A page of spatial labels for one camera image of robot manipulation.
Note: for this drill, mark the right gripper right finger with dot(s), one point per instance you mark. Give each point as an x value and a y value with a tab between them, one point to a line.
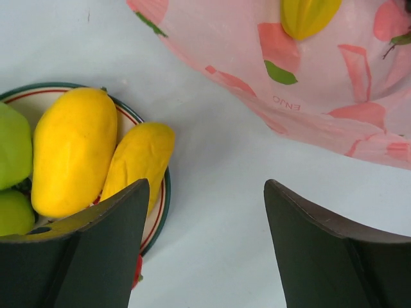
327	260

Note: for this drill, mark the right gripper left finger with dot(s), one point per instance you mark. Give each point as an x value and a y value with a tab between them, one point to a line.
88	259

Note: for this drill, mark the green fake pear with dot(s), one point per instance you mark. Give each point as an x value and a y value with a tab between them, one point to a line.
17	215

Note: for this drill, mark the yellow fake fruit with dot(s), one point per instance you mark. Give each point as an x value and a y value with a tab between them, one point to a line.
73	144

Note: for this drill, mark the green fake apple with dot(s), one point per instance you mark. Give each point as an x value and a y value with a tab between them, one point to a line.
16	147

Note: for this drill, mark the white printed plate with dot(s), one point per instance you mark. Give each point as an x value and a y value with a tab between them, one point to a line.
34	99

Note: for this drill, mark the pink plastic bag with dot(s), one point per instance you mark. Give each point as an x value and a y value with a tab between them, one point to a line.
344	89

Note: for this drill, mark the yellow fake banana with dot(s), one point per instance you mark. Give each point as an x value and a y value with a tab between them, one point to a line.
301	19

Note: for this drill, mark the red fake fruit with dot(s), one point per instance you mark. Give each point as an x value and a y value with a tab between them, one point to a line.
138	276

